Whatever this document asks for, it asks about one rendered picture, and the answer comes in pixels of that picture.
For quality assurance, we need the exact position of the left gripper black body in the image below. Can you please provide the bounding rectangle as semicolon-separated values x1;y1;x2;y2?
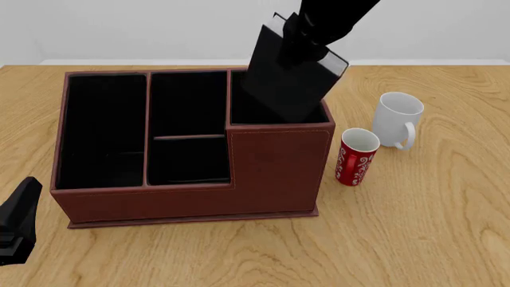
0;227;37;267

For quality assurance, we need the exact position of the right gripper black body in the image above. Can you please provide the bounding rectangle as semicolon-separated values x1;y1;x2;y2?
282;11;330;50

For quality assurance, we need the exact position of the red patterned mug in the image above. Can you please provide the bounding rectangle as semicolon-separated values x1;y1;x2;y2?
335;127;382;187

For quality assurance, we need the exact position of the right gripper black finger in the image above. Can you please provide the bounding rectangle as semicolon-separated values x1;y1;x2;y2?
277;36;328;65

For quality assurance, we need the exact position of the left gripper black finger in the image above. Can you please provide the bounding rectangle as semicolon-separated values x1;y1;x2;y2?
0;175;44;240

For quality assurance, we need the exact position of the black book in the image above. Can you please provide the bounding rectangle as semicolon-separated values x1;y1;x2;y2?
240;12;351;124

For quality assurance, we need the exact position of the red-brown desk caddy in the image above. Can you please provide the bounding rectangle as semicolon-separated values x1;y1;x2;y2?
49;67;336;230

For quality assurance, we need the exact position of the white mug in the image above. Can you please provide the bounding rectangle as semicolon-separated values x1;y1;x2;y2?
371;91;426;151

